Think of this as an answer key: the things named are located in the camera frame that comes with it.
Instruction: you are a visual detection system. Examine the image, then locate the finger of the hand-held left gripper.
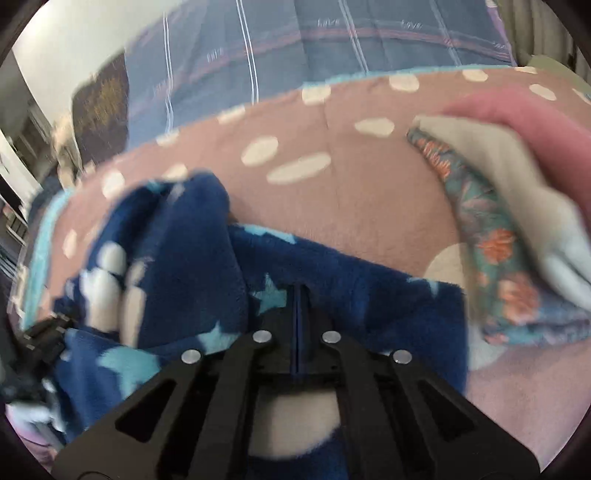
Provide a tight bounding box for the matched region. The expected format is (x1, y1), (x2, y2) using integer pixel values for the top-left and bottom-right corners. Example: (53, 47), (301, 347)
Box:
(21, 313), (71, 366)

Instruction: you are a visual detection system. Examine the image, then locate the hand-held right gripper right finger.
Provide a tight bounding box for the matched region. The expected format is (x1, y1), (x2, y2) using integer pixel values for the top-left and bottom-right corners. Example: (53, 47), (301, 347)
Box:
(300, 284), (541, 480)

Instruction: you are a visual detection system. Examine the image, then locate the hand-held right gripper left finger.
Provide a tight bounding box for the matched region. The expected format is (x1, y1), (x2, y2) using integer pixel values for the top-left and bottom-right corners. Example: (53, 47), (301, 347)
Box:
(51, 284), (300, 480)

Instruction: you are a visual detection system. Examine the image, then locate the blue star-print fleece garment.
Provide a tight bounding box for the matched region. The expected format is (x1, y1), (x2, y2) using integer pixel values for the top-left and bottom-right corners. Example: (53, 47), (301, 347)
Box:
(46, 171), (469, 462)

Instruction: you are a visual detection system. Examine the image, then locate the stack of folded clothes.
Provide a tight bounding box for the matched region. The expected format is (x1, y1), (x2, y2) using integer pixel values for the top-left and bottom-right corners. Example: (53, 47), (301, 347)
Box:
(406, 127), (591, 347)

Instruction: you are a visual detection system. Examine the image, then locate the white shelf unit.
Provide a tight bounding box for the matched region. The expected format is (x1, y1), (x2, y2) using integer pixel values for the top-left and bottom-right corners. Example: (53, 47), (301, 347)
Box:
(0, 106), (51, 259)

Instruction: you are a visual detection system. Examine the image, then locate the dark brown cloth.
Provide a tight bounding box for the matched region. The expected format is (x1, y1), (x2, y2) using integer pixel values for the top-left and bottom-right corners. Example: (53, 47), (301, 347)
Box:
(71, 60), (130, 162)

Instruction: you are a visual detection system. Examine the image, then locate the folded grey garment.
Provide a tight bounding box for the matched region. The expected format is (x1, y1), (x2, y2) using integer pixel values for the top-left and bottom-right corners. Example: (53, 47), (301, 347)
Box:
(413, 115), (591, 310)

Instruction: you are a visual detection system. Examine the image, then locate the plaid blue-grey pillow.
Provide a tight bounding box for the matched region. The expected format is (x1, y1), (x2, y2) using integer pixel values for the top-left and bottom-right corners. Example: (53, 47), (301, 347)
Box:
(122, 0), (518, 153)

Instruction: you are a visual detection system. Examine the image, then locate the folded pink garment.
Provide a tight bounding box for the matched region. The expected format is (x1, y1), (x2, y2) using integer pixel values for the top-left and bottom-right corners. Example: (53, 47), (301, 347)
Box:
(443, 88), (591, 185)

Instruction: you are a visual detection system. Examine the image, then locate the green pillow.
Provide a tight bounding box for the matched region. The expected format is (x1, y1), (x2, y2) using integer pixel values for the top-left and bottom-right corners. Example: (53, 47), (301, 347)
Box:
(526, 54), (578, 77)

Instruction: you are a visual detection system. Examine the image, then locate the beige curtain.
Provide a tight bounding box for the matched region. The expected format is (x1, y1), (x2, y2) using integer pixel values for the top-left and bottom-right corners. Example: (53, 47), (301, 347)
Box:
(499, 0), (578, 65)

